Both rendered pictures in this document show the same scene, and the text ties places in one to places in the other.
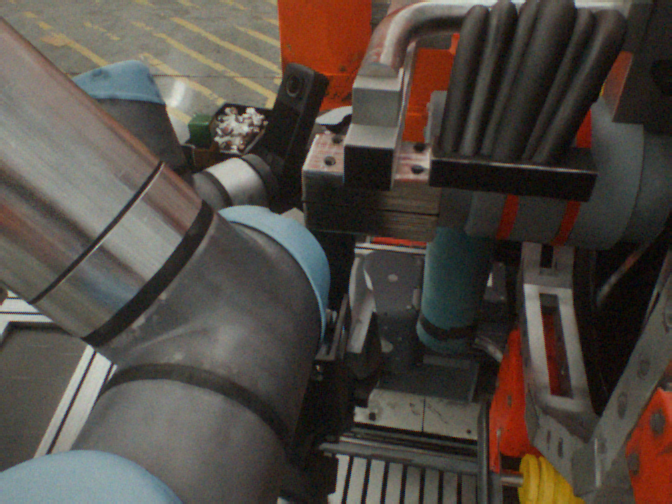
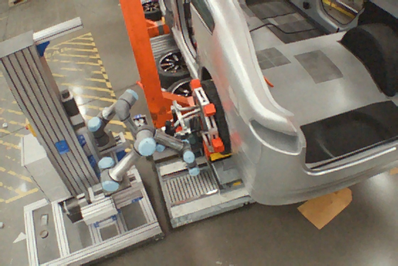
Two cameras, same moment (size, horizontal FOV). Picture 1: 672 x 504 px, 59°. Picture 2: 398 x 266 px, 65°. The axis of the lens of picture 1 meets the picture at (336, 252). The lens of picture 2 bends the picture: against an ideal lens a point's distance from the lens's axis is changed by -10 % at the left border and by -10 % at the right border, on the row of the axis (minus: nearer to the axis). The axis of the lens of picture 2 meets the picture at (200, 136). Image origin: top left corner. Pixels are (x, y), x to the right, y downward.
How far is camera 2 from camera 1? 2.38 m
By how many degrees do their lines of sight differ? 15
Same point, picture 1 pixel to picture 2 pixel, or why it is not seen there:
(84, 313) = (180, 148)
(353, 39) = (161, 104)
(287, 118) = (168, 126)
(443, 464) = (202, 168)
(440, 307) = (192, 141)
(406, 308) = not seen: hidden behind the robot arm
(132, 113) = not seen: hidden behind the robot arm
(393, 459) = not seen: hidden behind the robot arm
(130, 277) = (183, 146)
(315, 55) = (156, 109)
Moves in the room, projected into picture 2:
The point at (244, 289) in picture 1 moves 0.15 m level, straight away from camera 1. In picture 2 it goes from (186, 144) to (175, 134)
